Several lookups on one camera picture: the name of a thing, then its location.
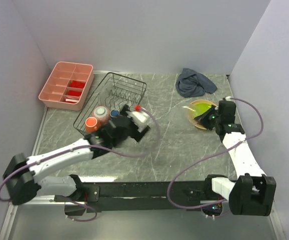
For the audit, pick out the pink plastic divided organizer tray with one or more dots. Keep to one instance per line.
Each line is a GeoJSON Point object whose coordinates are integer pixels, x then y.
{"type": "Point", "coordinates": [54, 91]}

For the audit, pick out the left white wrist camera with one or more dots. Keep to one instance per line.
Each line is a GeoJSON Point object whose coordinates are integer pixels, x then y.
{"type": "Point", "coordinates": [139, 117]}

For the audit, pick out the yellow plate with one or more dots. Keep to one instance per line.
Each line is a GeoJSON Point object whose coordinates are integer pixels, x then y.
{"type": "Point", "coordinates": [192, 120]}

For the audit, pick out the red white item in tray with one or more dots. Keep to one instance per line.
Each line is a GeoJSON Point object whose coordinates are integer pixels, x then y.
{"type": "Point", "coordinates": [71, 100]}

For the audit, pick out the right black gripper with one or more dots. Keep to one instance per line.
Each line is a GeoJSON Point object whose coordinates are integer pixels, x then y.
{"type": "Point", "coordinates": [203, 116]}

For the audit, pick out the orange ceramic mug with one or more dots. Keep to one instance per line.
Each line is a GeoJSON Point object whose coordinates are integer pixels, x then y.
{"type": "Point", "coordinates": [92, 124]}

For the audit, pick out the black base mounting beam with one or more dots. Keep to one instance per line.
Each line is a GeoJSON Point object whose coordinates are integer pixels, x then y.
{"type": "Point", "coordinates": [127, 196]}

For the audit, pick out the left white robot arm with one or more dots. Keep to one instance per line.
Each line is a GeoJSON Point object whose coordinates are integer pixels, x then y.
{"type": "Point", "coordinates": [28, 177]}

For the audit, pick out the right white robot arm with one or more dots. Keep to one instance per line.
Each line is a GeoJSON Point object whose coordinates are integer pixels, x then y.
{"type": "Point", "coordinates": [252, 194]}

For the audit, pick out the black wire dish rack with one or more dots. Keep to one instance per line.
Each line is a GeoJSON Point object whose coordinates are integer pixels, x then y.
{"type": "Point", "coordinates": [113, 91]}

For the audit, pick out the grey-blue crumpled cloth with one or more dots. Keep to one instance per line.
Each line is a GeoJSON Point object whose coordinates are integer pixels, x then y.
{"type": "Point", "coordinates": [191, 84]}

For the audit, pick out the green plate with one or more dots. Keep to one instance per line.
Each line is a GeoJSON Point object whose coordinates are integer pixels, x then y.
{"type": "Point", "coordinates": [200, 108]}

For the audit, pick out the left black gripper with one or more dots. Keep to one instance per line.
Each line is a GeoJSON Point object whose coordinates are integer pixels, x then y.
{"type": "Point", "coordinates": [136, 134]}

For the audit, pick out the blue ceramic mug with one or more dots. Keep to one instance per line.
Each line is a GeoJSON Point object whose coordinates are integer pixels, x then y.
{"type": "Point", "coordinates": [114, 113]}

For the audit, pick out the red patterned white bowl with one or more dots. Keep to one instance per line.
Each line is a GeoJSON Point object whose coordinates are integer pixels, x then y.
{"type": "Point", "coordinates": [102, 114]}

